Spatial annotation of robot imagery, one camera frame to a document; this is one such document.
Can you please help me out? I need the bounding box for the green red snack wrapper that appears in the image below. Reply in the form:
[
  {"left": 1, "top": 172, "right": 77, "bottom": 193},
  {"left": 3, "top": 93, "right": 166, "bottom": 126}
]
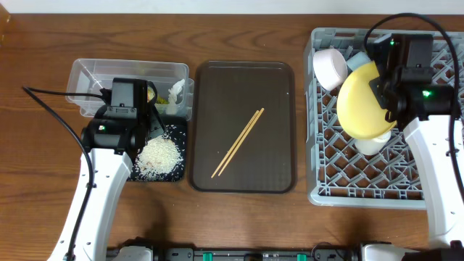
[{"left": 147, "top": 86, "right": 168, "bottom": 104}]

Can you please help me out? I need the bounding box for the light blue bowl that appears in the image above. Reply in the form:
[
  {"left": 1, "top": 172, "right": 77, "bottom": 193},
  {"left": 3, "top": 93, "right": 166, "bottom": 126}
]
[{"left": 347, "top": 51, "right": 370, "bottom": 72}]

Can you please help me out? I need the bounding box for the pile of rice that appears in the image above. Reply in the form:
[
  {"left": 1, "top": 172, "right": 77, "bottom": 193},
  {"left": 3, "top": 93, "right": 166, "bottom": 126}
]
[{"left": 134, "top": 125, "right": 185, "bottom": 181}]

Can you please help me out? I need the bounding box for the yellow plate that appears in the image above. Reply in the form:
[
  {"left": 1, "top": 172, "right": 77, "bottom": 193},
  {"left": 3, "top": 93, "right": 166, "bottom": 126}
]
[{"left": 336, "top": 62, "right": 397, "bottom": 139}]

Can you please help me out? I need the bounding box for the white cup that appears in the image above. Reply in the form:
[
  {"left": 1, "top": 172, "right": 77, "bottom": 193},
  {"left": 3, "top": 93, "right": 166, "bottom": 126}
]
[{"left": 355, "top": 130, "right": 391, "bottom": 156}]

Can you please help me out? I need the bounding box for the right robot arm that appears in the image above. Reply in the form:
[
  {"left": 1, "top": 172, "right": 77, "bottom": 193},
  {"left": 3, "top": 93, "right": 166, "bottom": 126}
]
[{"left": 360, "top": 33, "right": 463, "bottom": 260}]

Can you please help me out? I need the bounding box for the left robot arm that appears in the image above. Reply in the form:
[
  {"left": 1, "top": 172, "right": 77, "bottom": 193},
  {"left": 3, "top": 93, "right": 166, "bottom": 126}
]
[{"left": 49, "top": 78, "right": 165, "bottom": 260}]

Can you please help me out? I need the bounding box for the clear plastic waste bin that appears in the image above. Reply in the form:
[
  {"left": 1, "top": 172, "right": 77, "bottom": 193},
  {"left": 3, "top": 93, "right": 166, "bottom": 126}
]
[{"left": 67, "top": 59, "right": 194, "bottom": 120}]

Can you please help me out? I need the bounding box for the black waste tray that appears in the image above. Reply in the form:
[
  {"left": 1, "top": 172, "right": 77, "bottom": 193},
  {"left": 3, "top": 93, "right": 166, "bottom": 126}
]
[{"left": 126, "top": 115, "right": 189, "bottom": 183}]

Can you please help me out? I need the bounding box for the grey dishwasher rack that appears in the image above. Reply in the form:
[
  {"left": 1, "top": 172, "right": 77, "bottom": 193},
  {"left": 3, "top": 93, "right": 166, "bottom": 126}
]
[{"left": 303, "top": 27, "right": 464, "bottom": 210}]

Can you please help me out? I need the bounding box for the dark brown serving tray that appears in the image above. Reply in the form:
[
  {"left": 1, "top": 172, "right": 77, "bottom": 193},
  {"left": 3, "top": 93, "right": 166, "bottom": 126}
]
[{"left": 189, "top": 61, "right": 297, "bottom": 194}]

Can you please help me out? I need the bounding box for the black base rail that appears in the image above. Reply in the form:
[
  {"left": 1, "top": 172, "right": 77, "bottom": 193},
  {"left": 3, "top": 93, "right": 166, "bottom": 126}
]
[{"left": 106, "top": 238, "right": 414, "bottom": 261}]

